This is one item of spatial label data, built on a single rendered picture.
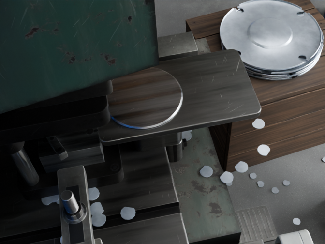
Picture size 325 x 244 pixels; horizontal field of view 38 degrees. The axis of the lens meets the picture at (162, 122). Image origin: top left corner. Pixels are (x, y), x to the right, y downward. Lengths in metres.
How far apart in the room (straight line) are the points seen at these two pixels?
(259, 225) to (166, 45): 0.57
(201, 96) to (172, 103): 0.05
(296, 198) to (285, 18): 0.56
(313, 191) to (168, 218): 0.92
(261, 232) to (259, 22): 0.60
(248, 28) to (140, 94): 0.74
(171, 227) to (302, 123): 0.86
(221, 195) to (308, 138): 0.83
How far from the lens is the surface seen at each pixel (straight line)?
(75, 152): 0.70
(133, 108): 0.72
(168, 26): 1.99
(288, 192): 1.55
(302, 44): 1.40
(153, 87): 0.74
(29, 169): 0.70
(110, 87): 0.60
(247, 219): 1.31
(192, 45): 1.00
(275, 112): 1.36
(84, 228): 0.66
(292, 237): 0.80
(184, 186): 0.80
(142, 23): 0.36
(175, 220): 0.71
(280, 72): 1.32
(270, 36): 1.40
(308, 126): 1.52
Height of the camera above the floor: 1.35
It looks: 54 degrees down
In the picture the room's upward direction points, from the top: 5 degrees counter-clockwise
